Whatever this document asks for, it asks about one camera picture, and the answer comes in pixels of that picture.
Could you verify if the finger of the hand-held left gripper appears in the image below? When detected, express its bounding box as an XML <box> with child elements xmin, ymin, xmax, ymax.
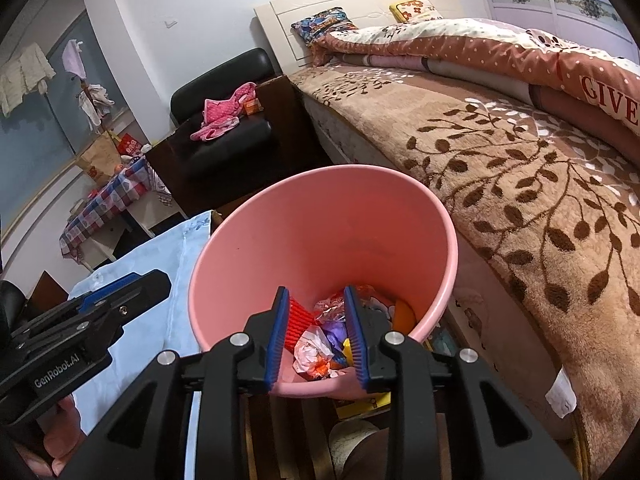
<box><xmin>75</xmin><ymin>269</ymin><xmax>172</xmax><ymax>321</ymax></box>

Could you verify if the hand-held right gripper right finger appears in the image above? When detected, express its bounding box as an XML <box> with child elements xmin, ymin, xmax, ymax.
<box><xmin>343</xmin><ymin>285</ymin><xmax>581</xmax><ymax>480</ymax></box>

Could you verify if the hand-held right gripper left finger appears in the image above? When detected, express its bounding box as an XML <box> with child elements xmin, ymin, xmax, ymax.
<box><xmin>60</xmin><ymin>286</ymin><xmax>292</xmax><ymax>480</ymax></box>

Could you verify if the purple plastic wrapper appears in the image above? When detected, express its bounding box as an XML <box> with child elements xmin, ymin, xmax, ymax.
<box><xmin>320</xmin><ymin>317</ymin><xmax>351</xmax><ymax>348</ymax></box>

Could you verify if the red foam fruit net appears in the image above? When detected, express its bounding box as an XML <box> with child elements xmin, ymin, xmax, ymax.
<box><xmin>284</xmin><ymin>297</ymin><xmax>321</xmax><ymax>356</ymax></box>

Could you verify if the white orange plastic wrapper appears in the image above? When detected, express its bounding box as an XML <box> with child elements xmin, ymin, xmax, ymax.
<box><xmin>292</xmin><ymin>325</ymin><xmax>333</xmax><ymax>376</ymax></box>

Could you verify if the clear red candy wrapper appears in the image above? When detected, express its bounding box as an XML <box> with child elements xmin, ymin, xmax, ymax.
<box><xmin>312</xmin><ymin>297</ymin><xmax>348</xmax><ymax>323</ymax></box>

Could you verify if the large orange peel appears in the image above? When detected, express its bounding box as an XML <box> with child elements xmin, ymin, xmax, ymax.
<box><xmin>392</xmin><ymin>300</ymin><xmax>417</xmax><ymax>333</ymax></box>

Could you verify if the pink plastic bin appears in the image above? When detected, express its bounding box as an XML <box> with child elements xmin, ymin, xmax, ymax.
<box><xmin>188</xmin><ymin>164</ymin><xmax>460</xmax><ymax>402</ymax></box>

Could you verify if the person's left hand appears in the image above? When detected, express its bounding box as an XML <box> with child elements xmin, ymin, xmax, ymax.
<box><xmin>22</xmin><ymin>397</ymin><xmax>88</xmax><ymax>478</ymax></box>

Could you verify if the yellow book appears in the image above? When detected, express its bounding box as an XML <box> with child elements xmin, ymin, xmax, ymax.
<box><xmin>335</xmin><ymin>390</ymin><xmax>393</xmax><ymax>421</ymax></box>

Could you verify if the white side table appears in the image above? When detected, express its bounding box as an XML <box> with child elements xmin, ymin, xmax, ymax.
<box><xmin>80</xmin><ymin>200</ymin><xmax>173</xmax><ymax>271</ymax></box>

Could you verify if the black armchair with white cloth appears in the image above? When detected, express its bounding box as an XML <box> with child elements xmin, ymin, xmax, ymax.
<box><xmin>0</xmin><ymin>270</ymin><xmax>68</xmax><ymax>331</ymax></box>

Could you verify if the table with checkered cloth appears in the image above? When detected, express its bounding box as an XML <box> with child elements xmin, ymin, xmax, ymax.
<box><xmin>59</xmin><ymin>162</ymin><xmax>151</xmax><ymax>261</ymax></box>

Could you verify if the brown paper bag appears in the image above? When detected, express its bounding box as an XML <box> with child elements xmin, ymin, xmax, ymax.
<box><xmin>75</xmin><ymin>132</ymin><xmax>123</xmax><ymax>183</ymax></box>

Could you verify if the red gift bag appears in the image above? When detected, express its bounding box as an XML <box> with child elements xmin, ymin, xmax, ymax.
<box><xmin>117</xmin><ymin>132</ymin><xmax>143</xmax><ymax>157</ymax></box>

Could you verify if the black armchair with pink clothing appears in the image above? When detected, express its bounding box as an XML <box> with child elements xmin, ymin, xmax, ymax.
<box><xmin>145</xmin><ymin>48</ymin><xmax>321</xmax><ymax>216</ymax></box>

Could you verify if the blue window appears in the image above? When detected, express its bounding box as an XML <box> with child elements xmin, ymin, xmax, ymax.
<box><xmin>0</xmin><ymin>7</ymin><xmax>136</xmax><ymax>241</ymax></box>

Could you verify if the pink clothing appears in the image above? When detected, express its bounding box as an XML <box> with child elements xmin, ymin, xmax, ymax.
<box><xmin>190</xmin><ymin>82</ymin><xmax>257</xmax><ymax>142</ymax></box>

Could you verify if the wooden coat rack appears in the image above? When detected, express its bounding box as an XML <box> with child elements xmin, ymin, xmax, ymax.
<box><xmin>75</xmin><ymin>80</ymin><xmax>116</xmax><ymax>136</ymax></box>

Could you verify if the bed with brown blanket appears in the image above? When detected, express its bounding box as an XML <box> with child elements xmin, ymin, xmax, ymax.
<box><xmin>290</xmin><ymin>65</ymin><xmax>640</xmax><ymax>480</ymax></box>

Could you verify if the lavender hanging garment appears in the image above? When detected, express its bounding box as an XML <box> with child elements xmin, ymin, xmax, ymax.
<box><xmin>62</xmin><ymin>39</ymin><xmax>87</xmax><ymax>81</ymax></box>

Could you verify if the white hanging garment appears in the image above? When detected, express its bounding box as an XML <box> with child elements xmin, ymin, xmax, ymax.
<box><xmin>0</xmin><ymin>44</ymin><xmax>57</xmax><ymax>117</ymax></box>

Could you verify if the colourful cartoon pillow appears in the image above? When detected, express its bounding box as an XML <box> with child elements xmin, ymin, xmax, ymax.
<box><xmin>291</xmin><ymin>7</ymin><xmax>358</xmax><ymax>48</ymax></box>

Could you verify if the dotted pink quilt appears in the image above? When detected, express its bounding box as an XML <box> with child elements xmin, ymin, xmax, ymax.
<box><xmin>312</xmin><ymin>17</ymin><xmax>640</xmax><ymax>136</ymax></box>

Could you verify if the yellow flowered pillow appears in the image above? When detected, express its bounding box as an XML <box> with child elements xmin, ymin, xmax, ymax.
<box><xmin>390</xmin><ymin>0</ymin><xmax>443</xmax><ymax>23</ymax></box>

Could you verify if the cream bed headboard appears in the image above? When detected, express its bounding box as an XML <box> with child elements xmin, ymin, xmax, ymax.
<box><xmin>253</xmin><ymin>0</ymin><xmax>458</xmax><ymax>76</ymax></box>

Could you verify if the white wardrobe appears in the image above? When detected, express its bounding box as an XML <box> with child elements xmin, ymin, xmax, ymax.
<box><xmin>472</xmin><ymin>0</ymin><xmax>640</xmax><ymax>51</ymax></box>

